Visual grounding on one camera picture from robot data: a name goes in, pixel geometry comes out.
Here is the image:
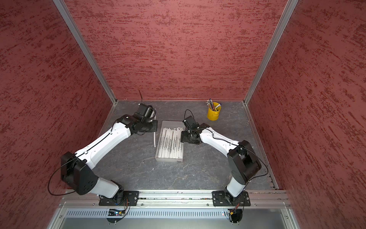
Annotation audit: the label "pens in yellow cup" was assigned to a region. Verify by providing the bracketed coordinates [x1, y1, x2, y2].
[206, 99, 221, 111]

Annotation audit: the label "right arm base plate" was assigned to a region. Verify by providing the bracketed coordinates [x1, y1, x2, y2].
[212, 191, 251, 207]

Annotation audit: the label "left aluminium corner post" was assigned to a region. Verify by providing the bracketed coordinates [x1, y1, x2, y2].
[53, 0, 118, 106]

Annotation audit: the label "aluminium corner post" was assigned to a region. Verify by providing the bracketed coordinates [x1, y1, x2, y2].
[53, 0, 118, 106]
[244, 0, 298, 106]

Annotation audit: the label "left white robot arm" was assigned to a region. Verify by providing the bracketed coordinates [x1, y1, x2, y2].
[57, 103, 158, 206]

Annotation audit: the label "right aluminium corner post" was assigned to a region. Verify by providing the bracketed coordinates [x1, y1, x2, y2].
[244, 0, 298, 106]

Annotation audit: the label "translucent plastic storage box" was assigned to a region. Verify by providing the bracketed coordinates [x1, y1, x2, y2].
[155, 121, 185, 163]

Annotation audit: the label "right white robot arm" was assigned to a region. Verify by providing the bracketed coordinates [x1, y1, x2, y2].
[181, 116, 269, 198]

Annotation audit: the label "aluminium front rail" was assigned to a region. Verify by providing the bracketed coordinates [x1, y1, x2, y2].
[58, 190, 292, 209]

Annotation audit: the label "yellow pen holder cup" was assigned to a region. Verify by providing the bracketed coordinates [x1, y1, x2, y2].
[207, 102, 222, 121]

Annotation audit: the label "pile straw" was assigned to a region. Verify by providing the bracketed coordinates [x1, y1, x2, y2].
[153, 132, 156, 147]

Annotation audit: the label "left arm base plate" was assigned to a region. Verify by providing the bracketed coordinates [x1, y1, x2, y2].
[99, 190, 140, 207]

